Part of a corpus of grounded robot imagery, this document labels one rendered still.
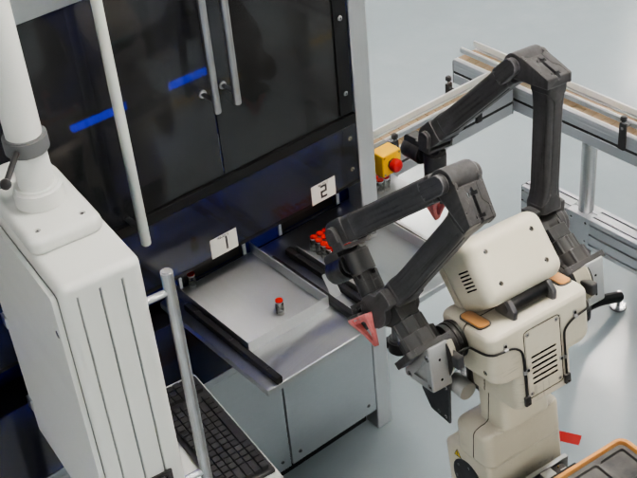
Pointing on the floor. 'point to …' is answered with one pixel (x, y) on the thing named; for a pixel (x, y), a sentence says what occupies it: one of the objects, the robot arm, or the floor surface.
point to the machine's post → (359, 66)
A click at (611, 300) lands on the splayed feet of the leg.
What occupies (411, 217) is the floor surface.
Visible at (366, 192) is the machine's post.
